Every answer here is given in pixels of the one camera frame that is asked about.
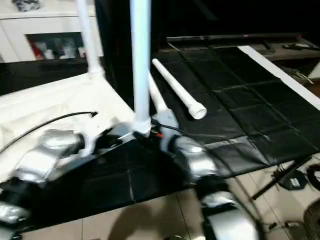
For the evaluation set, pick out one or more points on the white glass-door cabinet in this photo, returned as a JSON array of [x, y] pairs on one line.
[[55, 27]]

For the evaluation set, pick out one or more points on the black work mat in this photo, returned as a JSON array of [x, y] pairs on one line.
[[250, 115]]

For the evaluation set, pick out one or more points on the small grey metal object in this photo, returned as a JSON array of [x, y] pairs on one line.
[[27, 5]]

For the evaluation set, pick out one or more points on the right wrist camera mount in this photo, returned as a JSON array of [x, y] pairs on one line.
[[165, 120]]

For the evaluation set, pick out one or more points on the large black cabinet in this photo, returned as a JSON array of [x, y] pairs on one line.
[[200, 17]]

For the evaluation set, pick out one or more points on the white plastic table top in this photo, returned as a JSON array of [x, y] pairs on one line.
[[55, 105]]

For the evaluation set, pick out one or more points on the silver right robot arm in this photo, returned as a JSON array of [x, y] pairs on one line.
[[205, 170]]

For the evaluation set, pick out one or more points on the small white jar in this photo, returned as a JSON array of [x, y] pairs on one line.
[[67, 50]]

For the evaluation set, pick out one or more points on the small red bottle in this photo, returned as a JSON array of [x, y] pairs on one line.
[[37, 51]]

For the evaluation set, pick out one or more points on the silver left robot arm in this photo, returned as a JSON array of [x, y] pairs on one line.
[[40, 165]]

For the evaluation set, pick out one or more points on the white plastic table leg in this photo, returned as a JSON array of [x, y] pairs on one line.
[[89, 35], [177, 87], [157, 97], [141, 60]]

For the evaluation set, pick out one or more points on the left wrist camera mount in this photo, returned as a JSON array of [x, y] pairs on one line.
[[97, 130]]

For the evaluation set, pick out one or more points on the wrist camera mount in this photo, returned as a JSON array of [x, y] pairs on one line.
[[97, 130], [165, 120]]

